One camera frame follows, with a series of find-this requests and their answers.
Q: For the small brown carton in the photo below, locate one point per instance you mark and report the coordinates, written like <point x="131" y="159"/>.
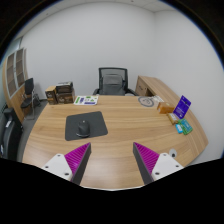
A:
<point x="51" y="96"/>

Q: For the purple package card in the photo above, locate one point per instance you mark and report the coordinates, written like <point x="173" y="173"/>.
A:
<point x="182" y="107"/>

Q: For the green packet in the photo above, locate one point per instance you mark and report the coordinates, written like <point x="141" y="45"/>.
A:
<point x="186" y="126"/>

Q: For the black visitor chair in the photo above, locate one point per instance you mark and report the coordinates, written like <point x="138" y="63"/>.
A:
<point x="29" y="88"/>

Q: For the small blue packet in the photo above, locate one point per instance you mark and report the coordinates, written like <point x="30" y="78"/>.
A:
<point x="179" y="129"/>

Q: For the large brown carton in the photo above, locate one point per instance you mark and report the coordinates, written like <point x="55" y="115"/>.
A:
<point x="66" y="97"/>

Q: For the white sticker sheet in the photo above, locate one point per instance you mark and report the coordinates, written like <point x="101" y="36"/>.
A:
<point x="86" y="100"/>

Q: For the black mesh office chair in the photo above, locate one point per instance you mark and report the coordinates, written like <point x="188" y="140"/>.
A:
<point x="125" y="75"/>

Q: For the grey backpack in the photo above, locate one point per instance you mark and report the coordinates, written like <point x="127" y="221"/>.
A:
<point x="113" y="85"/>

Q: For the orange cardboard box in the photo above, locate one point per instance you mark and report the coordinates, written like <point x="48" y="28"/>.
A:
<point x="165" y="108"/>

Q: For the white round desk grommet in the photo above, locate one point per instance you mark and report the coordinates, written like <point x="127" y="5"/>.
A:
<point x="173" y="153"/>

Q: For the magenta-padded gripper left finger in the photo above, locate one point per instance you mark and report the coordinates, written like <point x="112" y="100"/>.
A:
<point x="60" y="165"/>

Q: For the black box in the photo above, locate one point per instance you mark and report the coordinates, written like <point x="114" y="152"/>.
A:
<point x="64" y="87"/>

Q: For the small tan box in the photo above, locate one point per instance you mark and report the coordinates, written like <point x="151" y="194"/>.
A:
<point x="173" y="118"/>

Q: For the wooden side desk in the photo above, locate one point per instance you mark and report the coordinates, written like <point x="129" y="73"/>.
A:
<point x="153" y="85"/>

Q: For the dark grey mouse pad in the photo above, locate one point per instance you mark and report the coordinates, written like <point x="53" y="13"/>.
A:
<point x="98" y="125"/>

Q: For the dark grey computer mouse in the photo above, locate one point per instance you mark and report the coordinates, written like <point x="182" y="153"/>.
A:
<point x="83" y="128"/>

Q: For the wooden shelf unit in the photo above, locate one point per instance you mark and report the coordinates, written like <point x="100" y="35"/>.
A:
<point x="15" y="76"/>

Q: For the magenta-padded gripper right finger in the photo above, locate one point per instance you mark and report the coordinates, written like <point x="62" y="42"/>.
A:
<point x="164" y="165"/>

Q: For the black leather office chair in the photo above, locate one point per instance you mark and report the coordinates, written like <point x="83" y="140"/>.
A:
<point x="10" y="133"/>

